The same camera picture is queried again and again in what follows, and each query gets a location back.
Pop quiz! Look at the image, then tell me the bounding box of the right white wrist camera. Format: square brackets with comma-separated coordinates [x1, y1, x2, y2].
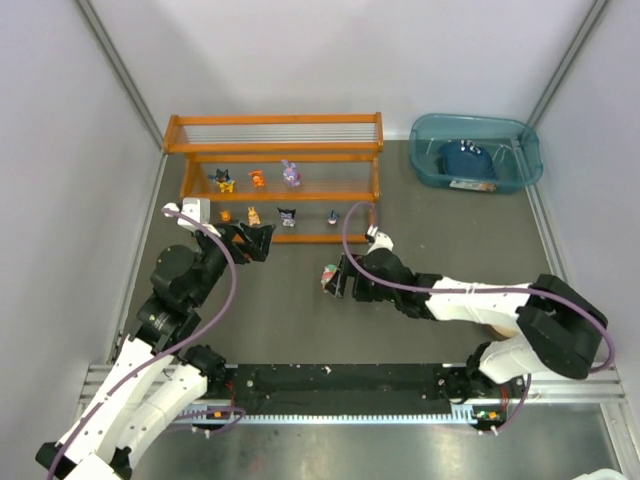
[365, 225, 394, 254]

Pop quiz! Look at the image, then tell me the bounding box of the round wooden disc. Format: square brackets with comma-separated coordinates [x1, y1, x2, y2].
[486, 325, 518, 341]

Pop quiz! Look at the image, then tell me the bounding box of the black yellow dog toy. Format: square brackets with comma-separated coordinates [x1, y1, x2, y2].
[208, 169, 235, 193]

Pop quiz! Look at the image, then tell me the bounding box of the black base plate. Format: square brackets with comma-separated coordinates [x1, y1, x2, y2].
[199, 364, 524, 415]

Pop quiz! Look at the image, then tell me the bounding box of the orange tiger toy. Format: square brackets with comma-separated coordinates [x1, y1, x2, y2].
[248, 170, 266, 188]

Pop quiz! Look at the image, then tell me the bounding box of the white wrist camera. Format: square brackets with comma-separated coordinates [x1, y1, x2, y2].
[162, 197, 211, 232]
[365, 225, 394, 254]

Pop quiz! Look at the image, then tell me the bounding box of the grey slotted cable duct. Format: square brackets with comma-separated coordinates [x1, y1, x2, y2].
[173, 405, 478, 426]

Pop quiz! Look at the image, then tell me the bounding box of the black purple cat toy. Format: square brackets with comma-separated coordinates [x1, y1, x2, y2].
[277, 207, 297, 228]

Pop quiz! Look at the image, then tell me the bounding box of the purple bunny toy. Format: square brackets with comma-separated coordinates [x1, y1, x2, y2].
[281, 159, 301, 188]

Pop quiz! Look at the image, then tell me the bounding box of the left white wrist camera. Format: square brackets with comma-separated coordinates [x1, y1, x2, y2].
[162, 197, 211, 232]

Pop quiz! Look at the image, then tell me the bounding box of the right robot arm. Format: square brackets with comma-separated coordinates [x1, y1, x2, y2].
[321, 249, 608, 386]

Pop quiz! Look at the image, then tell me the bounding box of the orange wooden shelf rack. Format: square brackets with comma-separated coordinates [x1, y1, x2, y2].
[163, 112, 384, 244]

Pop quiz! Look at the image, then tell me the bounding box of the red green carrot toy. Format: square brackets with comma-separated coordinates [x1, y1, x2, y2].
[320, 264, 338, 290]

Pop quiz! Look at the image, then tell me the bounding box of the yellow bear toy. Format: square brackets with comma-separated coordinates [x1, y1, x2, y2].
[220, 210, 232, 223]

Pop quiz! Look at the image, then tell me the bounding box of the label card in tub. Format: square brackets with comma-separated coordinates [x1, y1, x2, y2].
[449, 179, 497, 192]

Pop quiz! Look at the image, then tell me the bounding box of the orange rabbit toy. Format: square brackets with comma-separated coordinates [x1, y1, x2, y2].
[247, 206, 261, 226]

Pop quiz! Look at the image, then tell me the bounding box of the small blue shark toy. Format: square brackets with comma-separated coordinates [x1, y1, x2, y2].
[327, 210, 339, 225]

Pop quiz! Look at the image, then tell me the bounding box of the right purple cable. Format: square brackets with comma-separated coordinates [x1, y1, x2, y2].
[342, 202, 617, 435]

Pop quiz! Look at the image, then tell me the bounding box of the teal plastic tub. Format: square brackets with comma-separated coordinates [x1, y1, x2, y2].
[408, 114, 543, 194]

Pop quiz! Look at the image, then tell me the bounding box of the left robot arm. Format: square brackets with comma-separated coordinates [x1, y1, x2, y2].
[36, 223, 275, 479]

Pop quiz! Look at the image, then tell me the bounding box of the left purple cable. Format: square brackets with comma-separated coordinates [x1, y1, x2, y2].
[47, 207, 247, 476]

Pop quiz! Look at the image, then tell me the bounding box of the purple cable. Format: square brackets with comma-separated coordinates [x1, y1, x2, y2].
[342, 202, 617, 435]
[47, 207, 247, 476]

